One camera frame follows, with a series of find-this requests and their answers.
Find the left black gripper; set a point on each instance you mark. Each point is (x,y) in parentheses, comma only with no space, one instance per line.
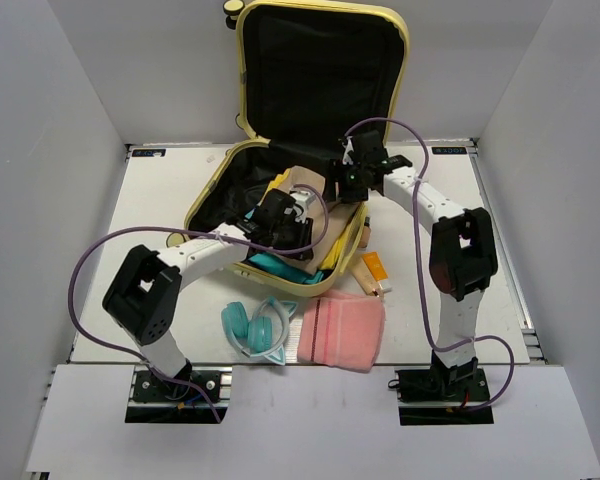
(304,232)

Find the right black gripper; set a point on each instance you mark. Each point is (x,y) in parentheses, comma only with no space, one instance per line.
(336,171)

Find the teal cloth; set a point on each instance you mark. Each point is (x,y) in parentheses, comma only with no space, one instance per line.
(269,263)

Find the yellow cloth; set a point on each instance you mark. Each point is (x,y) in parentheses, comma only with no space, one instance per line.
(337,245)

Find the beige round bottle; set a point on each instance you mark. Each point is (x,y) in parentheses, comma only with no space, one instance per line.
(365,234)

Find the orange sunscreen tube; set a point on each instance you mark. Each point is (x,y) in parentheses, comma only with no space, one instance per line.
(376,268)

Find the yellow suitcase with black lining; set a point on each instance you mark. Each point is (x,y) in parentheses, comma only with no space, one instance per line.
(312,72)

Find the teal cat-ear headphones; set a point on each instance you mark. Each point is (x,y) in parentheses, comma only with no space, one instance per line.
(253,336)

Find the beige cosmetic tube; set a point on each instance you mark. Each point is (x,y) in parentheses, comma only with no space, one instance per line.
(366,281)

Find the pink striped towel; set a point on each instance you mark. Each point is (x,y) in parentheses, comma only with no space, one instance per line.
(342,330)

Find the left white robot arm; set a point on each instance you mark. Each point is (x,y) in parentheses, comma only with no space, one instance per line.
(143,295)

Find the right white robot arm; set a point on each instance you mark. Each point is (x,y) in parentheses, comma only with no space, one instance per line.
(462,255)

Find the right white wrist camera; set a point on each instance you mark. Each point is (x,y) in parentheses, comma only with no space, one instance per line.
(348,157)

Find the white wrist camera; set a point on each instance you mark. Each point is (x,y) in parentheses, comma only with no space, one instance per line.
(348,157)
(302,200)

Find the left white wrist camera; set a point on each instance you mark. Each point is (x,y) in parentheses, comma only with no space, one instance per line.
(302,200)

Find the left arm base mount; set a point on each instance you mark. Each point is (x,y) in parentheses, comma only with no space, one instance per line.
(152,401)

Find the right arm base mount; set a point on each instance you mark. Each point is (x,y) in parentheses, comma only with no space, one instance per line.
(423,401)

